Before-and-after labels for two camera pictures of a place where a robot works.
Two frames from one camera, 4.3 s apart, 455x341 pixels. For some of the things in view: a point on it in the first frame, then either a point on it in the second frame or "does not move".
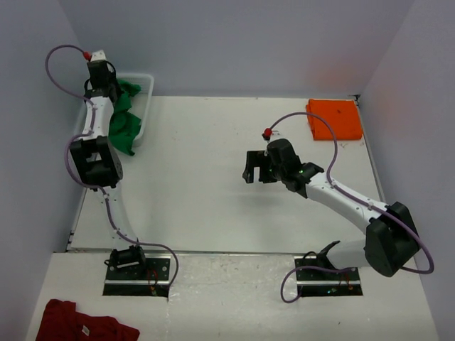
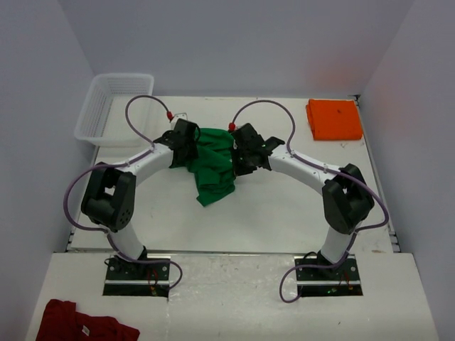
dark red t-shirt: x=61 y=322 does not move
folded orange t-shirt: x=343 y=114 does not move
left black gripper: x=114 y=78 → x=191 y=153
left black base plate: x=151 y=278 does not move
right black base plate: x=325 y=283 does not move
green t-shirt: x=124 y=126 → x=214 y=173
